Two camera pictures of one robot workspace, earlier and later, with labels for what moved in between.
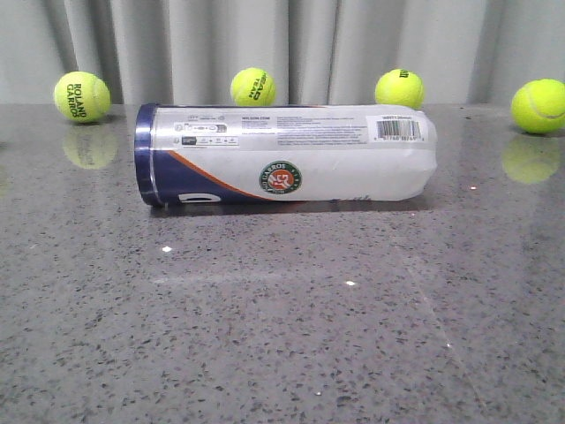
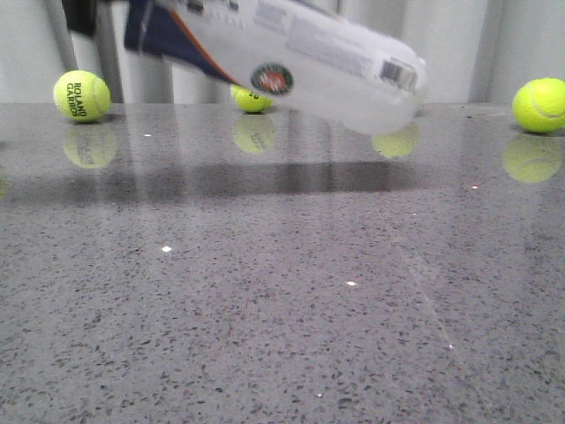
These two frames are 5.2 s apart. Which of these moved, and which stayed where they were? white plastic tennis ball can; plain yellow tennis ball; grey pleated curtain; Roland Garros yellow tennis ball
Moved: white plastic tennis ball can
Stayed: plain yellow tennis ball; grey pleated curtain; Roland Garros yellow tennis ball
